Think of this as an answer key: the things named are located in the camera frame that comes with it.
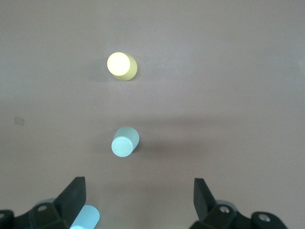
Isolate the light blue plastic cup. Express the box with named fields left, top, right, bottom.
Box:
left=69, top=204, right=101, bottom=229

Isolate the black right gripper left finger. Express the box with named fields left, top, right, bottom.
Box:
left=14, top=176, right=86, bottom=229

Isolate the yellow plastic cup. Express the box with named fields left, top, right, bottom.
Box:
left=106, top=52, right=138, bottom=82

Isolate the pale mint green cup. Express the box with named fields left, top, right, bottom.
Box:
left=111, top=126, right=140, bottom=158

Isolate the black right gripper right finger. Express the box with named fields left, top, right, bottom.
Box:
left=189, top=177, right=251, bottom=229

